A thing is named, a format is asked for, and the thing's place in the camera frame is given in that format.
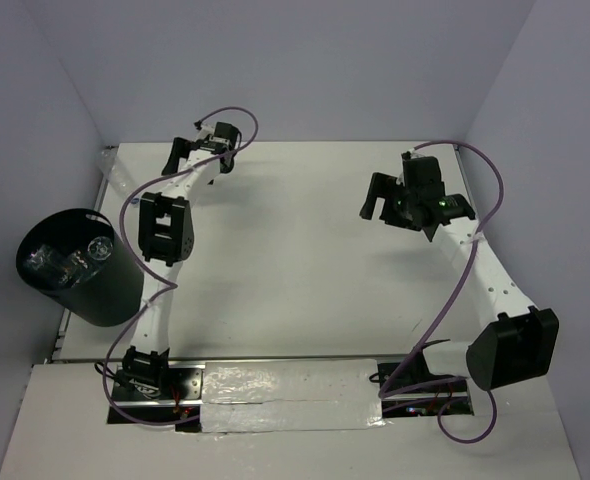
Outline silver taped cover plate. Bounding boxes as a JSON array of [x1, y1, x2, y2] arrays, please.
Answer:
[[200, 359, 385, 433]]

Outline clear bottle blue cap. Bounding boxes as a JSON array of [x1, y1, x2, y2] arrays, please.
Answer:
[[87, 236, 113, 263]]

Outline clear bottle white cap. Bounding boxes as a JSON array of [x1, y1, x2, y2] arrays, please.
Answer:
[[23, 244, 69, 284]]

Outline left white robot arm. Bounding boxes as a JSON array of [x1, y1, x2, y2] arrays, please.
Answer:
[[114, 123, 242, 399]]

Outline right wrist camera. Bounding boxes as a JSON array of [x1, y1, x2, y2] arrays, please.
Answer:
[[401, 152, 445, 200]]

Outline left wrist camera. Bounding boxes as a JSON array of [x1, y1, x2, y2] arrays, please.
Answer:
[[194, 121, 241, 154]]

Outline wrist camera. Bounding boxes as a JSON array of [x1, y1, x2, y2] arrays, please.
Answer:
[[194, 121, 241, 154], [401, 152, 445, 200]]

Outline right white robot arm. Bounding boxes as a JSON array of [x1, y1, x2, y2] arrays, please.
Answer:
[[360, 173, 559, 398]]

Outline metal base rail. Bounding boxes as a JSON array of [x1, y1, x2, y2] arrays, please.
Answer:
[[108, 356, 473, 424]]

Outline black cylindrical bin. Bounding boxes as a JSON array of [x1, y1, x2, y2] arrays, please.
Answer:
[[16, 208, 144, 327]]

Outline clear bottle blue label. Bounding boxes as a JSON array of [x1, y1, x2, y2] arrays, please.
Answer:
[[57, 250, 94, 289]]

